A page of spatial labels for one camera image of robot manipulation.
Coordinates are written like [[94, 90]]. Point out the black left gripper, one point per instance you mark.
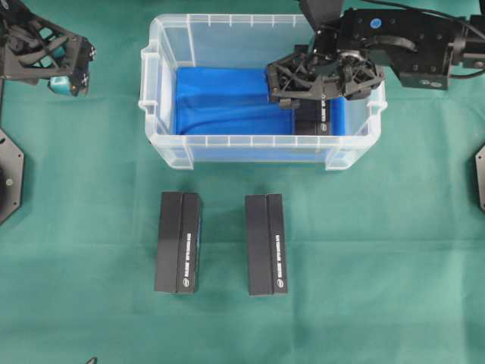
[[34, 49]]

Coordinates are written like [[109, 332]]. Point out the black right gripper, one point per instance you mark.
[[305, 75]]

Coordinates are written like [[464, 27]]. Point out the black camera box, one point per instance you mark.
[[179, 236], [266, 245], [313, 118]]

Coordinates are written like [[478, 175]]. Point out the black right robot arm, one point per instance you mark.
[[349, 49]]

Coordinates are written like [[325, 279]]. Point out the clear plastic storage case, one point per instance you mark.
[[243, 41]]

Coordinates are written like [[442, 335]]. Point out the blue cloth liner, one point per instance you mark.
[[232, 101]]

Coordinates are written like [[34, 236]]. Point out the small black object bottom edge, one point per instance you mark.
[[92, 360]]

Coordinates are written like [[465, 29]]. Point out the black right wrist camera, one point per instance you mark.
[[319, 12]]

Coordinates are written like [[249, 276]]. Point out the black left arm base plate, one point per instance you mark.
[[12, 162]]

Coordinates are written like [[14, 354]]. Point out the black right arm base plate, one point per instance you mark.
[[480, 169]]

